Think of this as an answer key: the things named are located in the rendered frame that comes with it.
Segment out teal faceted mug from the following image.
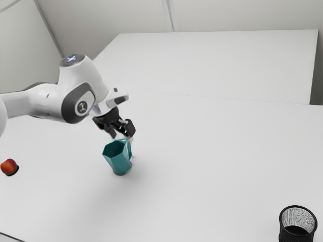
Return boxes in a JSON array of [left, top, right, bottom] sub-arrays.
[[101, 138, 133, 176]]

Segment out black mesh pen holder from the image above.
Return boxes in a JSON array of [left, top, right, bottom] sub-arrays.
[[278, 205, 318, 242]]

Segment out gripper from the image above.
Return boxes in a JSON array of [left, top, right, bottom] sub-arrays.
[[92, 106, 137, 139]]

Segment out red apple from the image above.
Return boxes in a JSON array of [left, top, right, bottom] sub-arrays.
[[0, 158, 19, 176]]

